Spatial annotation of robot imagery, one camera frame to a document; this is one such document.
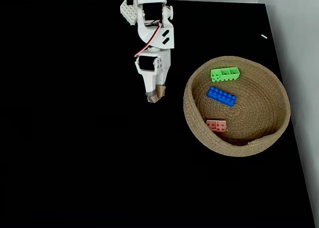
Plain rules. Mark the green lego block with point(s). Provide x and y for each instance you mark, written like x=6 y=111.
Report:
x=228 y=74

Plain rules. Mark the blue lego block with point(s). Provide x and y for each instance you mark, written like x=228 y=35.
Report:
x=221 y=97

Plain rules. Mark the pink lego block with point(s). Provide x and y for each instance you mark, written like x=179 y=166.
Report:
x=216 y=125

